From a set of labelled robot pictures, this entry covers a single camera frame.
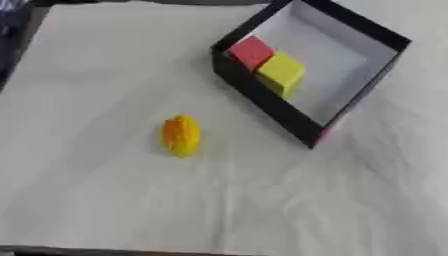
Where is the black box with white inside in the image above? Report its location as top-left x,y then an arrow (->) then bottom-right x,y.
210,0 -> 413,150

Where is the yellow orange toy fruit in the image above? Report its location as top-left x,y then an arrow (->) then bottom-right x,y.
161,114 -> 203,158

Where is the yellow cube block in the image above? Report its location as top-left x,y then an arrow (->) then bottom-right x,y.
255,51 -> 307,100

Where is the red cube block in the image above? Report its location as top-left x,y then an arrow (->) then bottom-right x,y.
225,35 -> 277,72

